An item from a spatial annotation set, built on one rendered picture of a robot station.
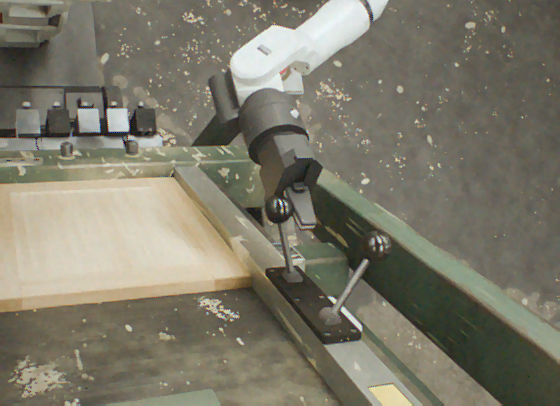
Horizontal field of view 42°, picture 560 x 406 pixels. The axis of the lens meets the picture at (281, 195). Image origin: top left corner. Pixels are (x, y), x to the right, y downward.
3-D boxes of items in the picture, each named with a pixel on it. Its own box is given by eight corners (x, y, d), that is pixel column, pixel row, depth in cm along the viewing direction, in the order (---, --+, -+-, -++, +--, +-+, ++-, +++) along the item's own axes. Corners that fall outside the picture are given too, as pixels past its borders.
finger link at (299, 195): (296, 227, 94) (283, 190, 97) (319, 226, 95) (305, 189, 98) (300, 220, 92) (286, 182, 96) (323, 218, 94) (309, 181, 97)
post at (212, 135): (188, 169, 245) (260, 85, 177) (190, 186, 244) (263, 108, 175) (170, 169, 243) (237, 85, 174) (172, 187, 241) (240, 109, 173)
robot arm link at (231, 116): (305, 143, 110) (284, 90, 116) (298, 95, 101) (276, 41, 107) (232, 165, 109) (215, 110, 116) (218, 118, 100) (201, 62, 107)
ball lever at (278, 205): (300, 274, 101) (283, 187, 96) (311, 286, 98) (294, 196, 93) (275, 283, 100) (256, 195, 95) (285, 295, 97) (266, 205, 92)
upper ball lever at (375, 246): (329, 325, 91) (387, 233, 90) (343, 340, 88) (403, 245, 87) (306, 314, 89) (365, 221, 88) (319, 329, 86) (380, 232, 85)
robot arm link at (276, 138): (343, 157, 95) (316, 92, 102) (274, 159, 91) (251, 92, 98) (315, 216, 104) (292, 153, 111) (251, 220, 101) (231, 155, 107)
